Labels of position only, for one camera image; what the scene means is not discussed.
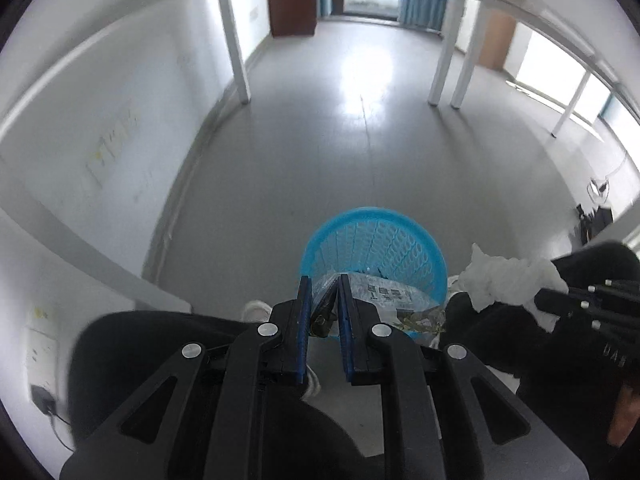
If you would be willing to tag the blue curtain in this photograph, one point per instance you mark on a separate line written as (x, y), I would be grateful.
(422, 5)

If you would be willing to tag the brown wooden wardrobe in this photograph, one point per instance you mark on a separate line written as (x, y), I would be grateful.
(292, 5)

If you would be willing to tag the white wall socket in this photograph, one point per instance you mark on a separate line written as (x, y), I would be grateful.
(40, 347)

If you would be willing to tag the black plug adapter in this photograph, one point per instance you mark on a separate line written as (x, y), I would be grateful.
(44, 400)

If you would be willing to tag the blue plastic basket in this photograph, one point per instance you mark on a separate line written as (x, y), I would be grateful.
(370, 240)

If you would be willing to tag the brown snack wrapper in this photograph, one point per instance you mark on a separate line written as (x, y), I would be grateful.
(322, 317)

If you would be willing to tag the brown wooden cabinet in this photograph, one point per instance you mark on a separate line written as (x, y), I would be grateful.
(496, 40)

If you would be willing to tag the person's black trousers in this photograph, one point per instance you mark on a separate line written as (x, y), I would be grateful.
(150, 340)

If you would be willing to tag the white shoe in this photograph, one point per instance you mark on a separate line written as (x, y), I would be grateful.
(256, 309)
(312, 385)

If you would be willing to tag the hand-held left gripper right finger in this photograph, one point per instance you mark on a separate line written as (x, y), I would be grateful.
(345, 330)

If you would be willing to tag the clear wrapper with black print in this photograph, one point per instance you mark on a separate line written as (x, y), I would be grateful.
(390, 292)

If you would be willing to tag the white table leg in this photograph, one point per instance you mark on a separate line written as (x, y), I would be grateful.
(445, 50)
(571, 105)
(467, 60)
(236, 35)

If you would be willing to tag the dark equipment on floor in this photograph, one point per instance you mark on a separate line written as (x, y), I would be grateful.
(595, 222)

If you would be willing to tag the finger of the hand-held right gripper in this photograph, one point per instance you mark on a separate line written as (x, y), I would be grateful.
(575, 307)
(615, 290)

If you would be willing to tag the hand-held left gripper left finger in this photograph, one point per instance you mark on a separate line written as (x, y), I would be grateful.
(303, 330)

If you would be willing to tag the white tissue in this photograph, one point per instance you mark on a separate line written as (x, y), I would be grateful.
(505, 280)

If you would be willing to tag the side window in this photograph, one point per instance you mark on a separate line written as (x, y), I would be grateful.
(555, 75)

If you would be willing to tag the olive green crumpled wrapper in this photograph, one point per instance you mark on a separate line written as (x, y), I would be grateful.
(425, 319)

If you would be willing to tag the person's right hand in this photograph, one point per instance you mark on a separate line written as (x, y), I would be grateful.
(627, 415)

